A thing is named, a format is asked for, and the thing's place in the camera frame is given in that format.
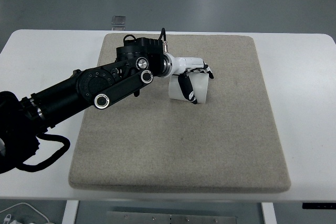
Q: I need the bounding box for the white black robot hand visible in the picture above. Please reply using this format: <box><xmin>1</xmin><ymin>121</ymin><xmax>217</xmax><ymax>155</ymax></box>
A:
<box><xmin>163</xmin><ymin>52</ymin><xmax>214</xmax><ymax>104</ymax></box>

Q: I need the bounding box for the white ribbed cup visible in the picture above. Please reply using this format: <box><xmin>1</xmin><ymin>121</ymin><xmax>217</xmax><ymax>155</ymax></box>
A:
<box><xmin>168</xmin><ymin>72</ymin><xmax>209</xmax><ymax>103</ymax></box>

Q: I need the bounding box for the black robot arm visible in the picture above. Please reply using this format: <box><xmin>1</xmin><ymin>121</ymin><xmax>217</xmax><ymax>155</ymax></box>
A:
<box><xmin>1</xmin><ymin>31</ymin><xmax>213</xmax><ymax>173</ymax></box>

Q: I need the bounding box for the grey felt mat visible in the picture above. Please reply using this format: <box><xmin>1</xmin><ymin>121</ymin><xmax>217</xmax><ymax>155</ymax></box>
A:
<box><xmin>69</xmin><ymin>35</ymin><xmax>291</xmax><ymax>193</ymax></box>

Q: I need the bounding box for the clear plastic block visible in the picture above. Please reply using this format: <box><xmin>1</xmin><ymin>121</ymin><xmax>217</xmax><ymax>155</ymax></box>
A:
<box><xmin>111</xmin><ymin>15</ymin><xmax>126</xmax><ymax>31</ymax></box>

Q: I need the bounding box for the white table leg right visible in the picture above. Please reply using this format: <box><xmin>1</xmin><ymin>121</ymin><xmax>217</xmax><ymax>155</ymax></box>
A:
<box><xmin>261</xmin><ymin>202</ymin><xmax>277</xmax><ymax>224</ymax></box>

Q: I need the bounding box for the white table leg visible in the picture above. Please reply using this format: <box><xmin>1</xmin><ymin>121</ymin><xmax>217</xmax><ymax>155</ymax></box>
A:
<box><xmin>61</xmin><ymin>200</ymin><xmax>79</xmax><ymax>224</ymax></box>
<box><xmin>261</xmin><ymin>202</ymin><xmax>277</xmax><ymax>224</ymax></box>

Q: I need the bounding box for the white table leg left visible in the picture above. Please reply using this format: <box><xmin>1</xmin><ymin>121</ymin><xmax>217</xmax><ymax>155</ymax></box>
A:
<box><xmin>61</xmin><ymin>200</ymin><xmax>79</xmax><ymax>224</ymax></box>

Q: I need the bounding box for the black desk control panel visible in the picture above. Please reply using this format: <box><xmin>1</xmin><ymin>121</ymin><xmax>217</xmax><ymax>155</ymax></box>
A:
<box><xmin>302</xmin><ymin>202</ymin><xmax>336</xmax><ymax>210</ymax></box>

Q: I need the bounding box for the black braided cable loop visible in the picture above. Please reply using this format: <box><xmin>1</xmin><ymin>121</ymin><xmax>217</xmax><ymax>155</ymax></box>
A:
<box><xmin>15</xmin><ymin>133</ymin><xmax>71</xmax><ymax>173</ymax></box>

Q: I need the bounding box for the white cable on floor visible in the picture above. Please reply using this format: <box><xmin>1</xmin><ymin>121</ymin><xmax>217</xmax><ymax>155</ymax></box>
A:
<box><xmin>0</xmin><ymin>202</ymin><xmax>50</xmax><ymax>224</ymax></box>

